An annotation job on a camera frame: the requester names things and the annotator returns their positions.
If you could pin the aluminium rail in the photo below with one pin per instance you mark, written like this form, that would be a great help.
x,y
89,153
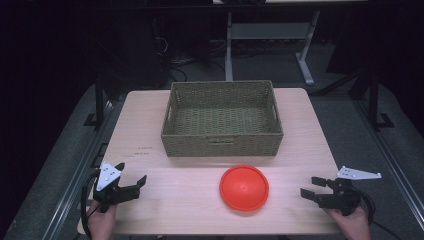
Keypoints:
x,y
78,173
391,160

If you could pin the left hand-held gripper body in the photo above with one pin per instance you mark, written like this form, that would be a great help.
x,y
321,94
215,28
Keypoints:
x,y
111,195

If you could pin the grey metal desk frame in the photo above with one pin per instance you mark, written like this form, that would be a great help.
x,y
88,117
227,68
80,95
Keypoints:
x,y
268,31

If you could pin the green woven basket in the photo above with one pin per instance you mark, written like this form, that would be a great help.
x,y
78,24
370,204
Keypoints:
x,y
220,146

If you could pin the black metal stand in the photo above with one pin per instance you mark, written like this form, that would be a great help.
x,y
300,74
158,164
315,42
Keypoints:
x,y
99,100
374,100

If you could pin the person's left hand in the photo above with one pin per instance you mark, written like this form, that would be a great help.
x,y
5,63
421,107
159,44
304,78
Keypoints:
x,y
101,223

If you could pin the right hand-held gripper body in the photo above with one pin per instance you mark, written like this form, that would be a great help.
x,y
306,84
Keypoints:
x,y
341,198

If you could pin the person's right hand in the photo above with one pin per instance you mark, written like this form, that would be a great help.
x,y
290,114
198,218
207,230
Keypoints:
x,y
353,225

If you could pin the orange round plastic plate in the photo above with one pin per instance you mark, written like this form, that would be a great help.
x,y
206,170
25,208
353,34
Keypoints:
x,y
244,188

